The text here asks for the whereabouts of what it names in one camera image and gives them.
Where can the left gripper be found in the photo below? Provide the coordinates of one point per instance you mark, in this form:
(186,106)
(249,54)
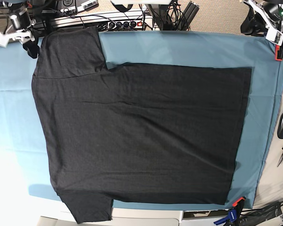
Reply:
(272,11)

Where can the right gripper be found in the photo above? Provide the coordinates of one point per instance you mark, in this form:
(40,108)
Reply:
(20,20)

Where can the dark grey T-shirt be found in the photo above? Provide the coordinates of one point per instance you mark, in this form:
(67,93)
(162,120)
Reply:
(144,133)

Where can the orange black clamp top right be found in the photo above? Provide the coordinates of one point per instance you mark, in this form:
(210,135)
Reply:
(279,52)

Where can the orange black clamp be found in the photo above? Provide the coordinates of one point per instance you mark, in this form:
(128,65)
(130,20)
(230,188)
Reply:
(279,52)
(239,203)

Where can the black extrusion piece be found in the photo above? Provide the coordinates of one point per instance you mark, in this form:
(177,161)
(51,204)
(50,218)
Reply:
(187,16)

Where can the blue table cloth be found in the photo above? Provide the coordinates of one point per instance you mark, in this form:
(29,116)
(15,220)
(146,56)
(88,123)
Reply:
(24,167)

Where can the orange black clamp bottom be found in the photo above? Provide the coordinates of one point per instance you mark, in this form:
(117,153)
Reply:
(239,203)

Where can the blue black clamp bottom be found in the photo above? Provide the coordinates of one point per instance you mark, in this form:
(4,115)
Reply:
(230,218)

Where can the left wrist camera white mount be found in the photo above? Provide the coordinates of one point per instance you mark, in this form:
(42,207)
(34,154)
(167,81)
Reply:
(274,36)

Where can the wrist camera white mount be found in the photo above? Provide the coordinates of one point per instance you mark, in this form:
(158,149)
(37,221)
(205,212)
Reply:
(274,36)
(23,37)

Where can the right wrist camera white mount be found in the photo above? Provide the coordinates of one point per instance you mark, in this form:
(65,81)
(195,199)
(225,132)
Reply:
(23,37)

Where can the black power strip red switch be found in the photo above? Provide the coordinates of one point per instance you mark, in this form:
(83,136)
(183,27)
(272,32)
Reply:
(121,26)

